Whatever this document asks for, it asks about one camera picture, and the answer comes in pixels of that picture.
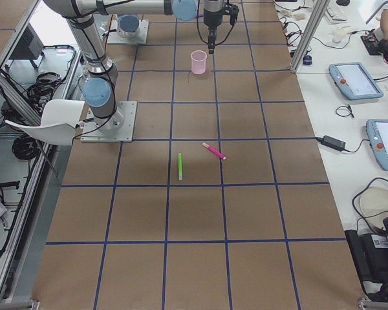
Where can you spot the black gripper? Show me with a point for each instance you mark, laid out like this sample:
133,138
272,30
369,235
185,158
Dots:
213,17

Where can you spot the pink highlighter pen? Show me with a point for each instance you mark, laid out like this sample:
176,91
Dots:
220,155

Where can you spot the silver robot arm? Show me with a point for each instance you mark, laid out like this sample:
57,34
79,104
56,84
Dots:
128,25
99,91

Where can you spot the pink mesh cup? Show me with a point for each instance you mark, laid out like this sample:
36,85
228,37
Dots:
198,62

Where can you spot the green highlighter pen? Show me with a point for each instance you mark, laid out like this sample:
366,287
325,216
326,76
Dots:
180,167

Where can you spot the blue teach pendant upper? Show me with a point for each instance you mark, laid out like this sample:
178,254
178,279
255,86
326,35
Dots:
354,81

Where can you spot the blue teach pendant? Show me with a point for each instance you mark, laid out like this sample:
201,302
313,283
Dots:
377,131
354,81

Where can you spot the black power adapter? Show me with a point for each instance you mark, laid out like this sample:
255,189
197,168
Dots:
331,142

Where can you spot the blue teach pendant lower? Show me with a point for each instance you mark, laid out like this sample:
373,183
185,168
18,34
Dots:
377,131

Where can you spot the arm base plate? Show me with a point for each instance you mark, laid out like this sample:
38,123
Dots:
119,128
119,37

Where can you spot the aluminium frame post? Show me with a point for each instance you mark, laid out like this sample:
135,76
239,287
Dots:
313,22

